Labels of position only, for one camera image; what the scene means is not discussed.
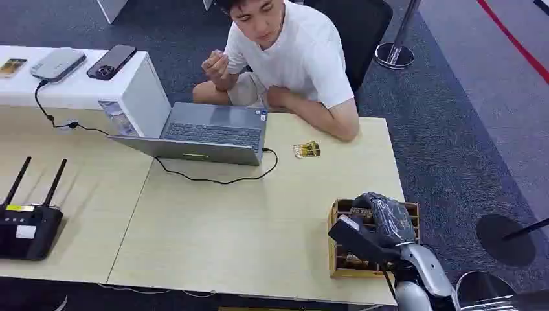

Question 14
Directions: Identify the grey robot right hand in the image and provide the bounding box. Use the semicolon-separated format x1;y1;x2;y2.
352;192;418;251

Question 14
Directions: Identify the grey flat device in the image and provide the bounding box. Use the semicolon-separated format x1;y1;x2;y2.
30;47;87;84

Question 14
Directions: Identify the person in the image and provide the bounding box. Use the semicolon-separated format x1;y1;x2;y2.
192;0;360;143

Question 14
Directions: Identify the grey open laptop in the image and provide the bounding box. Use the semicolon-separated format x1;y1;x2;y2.
107;102;268;167

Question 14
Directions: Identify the white cable under desk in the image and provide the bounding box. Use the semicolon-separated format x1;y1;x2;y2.
96;282;217;299

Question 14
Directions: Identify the thin black device cable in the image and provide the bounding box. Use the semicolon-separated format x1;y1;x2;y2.
34;78;111;137

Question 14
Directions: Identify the white side table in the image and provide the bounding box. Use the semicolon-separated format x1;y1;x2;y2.
0;44;173;139

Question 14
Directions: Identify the white furniture panel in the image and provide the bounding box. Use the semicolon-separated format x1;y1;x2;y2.
96;0;129;25

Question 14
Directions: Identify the black wifi router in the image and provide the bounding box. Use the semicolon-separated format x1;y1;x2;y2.
0;204;65;262

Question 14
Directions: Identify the person's left hand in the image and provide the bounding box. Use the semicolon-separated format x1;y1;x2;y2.
265;85;294;111

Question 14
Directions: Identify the wooden card box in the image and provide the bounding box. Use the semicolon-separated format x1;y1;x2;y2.
327;198;421;279

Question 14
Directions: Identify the cards stack in box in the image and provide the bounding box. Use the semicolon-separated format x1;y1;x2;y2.
339;252;369;267

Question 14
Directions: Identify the black round stand base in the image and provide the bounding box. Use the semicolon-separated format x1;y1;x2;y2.
475;214;549;268

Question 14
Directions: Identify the black office chair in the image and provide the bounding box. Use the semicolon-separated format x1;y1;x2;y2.
302;0;394;93

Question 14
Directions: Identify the black smartphone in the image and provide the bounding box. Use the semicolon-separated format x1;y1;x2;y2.
86;44;138;82

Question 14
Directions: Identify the black laptop power cable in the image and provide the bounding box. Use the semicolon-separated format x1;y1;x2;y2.
153;147;279;186

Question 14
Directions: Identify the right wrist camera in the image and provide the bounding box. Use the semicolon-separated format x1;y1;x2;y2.
328;215;402;268

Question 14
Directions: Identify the black router antenna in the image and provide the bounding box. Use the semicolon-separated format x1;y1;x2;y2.
2;156;32;208
42;158;68;209

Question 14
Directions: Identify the chrome round stand base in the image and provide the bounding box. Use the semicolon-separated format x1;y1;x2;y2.
454;270;549;311

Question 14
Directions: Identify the person's right hand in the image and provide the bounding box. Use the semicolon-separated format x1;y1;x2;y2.
201;49;231;84

